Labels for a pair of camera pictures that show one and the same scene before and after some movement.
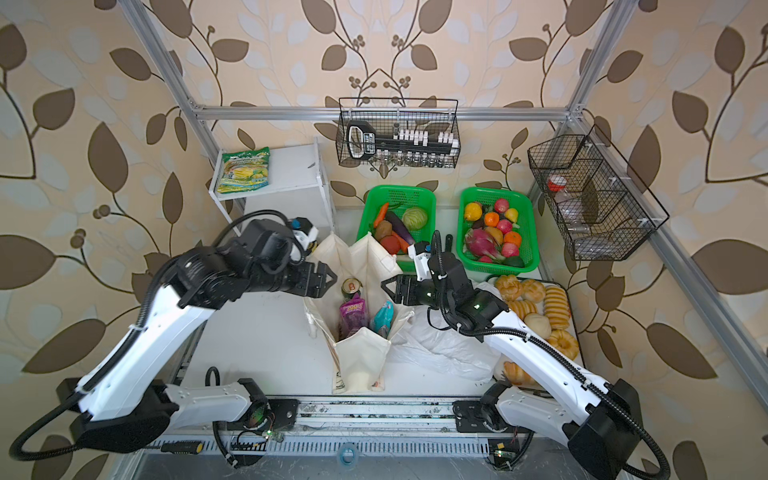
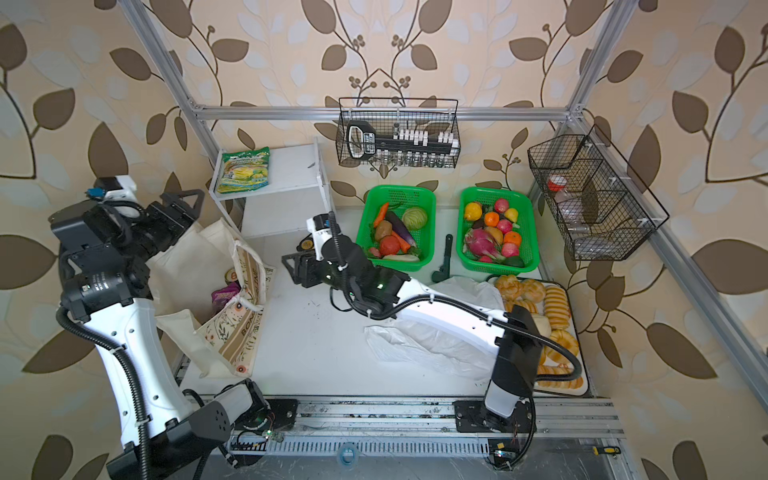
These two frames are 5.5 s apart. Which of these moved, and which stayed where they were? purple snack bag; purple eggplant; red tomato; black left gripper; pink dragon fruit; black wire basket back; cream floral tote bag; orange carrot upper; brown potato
Moved: black left gripper; purple snack bag; cream floral tote bag
Stayed: pink dragon fruit; orange carrot upper; black wire basket back; purple eggplant; brown potato; red tomato
